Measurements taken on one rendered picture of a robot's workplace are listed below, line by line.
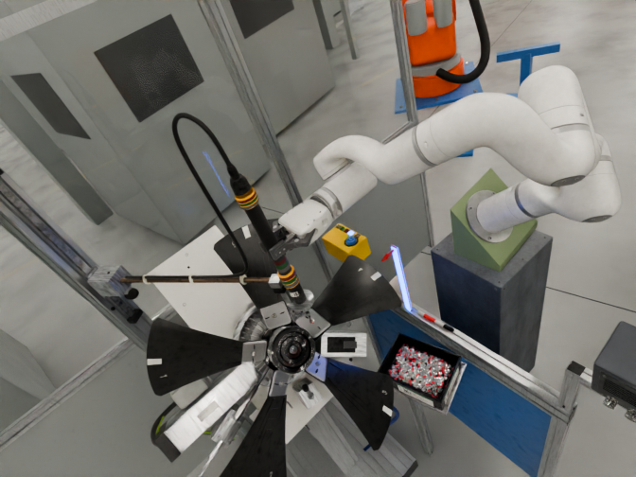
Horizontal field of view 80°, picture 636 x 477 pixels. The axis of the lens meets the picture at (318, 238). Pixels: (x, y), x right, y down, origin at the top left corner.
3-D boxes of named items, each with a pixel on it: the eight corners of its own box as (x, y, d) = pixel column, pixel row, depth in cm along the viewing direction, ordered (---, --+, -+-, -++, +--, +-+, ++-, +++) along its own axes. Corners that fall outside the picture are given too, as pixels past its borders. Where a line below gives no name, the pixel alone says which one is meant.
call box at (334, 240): (327, 255, 157) (321, 237, 150) (344, 240, 160) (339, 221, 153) (354, 272, 146) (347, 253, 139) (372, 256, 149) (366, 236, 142)
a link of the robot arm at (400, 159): (388, 100, 70) (301, 164, 94) (433, 172, 73) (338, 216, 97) (411, 84, 75) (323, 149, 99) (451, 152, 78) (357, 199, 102)
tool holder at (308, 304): (279, 312, 100) (265, 289, 94) (287, 291, 105) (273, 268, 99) (310, 313, 97) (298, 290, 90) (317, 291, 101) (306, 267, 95)
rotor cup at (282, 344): (249, 355, 106) (255, 362, 93) (276, 310, 110) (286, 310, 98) (291, 381, 108) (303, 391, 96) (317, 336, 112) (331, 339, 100)
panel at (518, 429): (384, 360, 208) (357, 284, 166) (385, 359, 208) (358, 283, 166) (537, 481, 151) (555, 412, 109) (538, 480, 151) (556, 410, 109)
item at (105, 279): (99, 297, 120) (81, 280, 115) (113, 280, 125) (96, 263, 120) (123, 297, 117) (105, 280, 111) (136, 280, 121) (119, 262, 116)
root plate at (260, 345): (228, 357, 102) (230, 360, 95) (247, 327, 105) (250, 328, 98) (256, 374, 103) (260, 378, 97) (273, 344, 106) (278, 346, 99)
